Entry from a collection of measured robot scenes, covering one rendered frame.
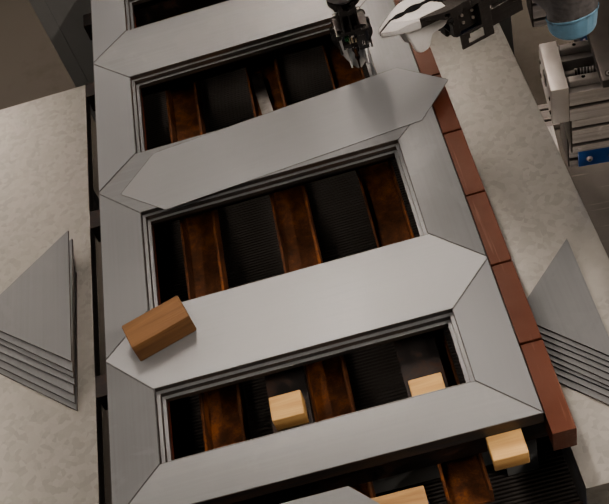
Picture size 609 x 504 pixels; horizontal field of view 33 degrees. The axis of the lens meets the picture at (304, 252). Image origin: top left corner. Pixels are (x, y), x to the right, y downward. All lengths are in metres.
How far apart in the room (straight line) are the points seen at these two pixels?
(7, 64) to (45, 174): 1.77
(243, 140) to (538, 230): 0.65
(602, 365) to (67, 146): 1.37
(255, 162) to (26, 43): 2.26
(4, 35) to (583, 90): 2.91
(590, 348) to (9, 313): 1.17
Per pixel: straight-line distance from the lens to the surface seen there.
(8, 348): 2.19
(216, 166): 2.18
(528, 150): 2.28
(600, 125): 2.05
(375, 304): 1.86
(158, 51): 2.53
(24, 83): 4.11
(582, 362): 1.93
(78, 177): 2.46
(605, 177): 2.85
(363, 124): 2.17
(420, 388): 1.79
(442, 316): 1.84
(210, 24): 2.55
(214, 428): 2.01
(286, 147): 2.17
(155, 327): 1.90
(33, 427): 2.08
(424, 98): 2.19
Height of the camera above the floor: 2.35
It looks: 50 degrees down
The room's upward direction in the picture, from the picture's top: 20 degrees counter-clockwise
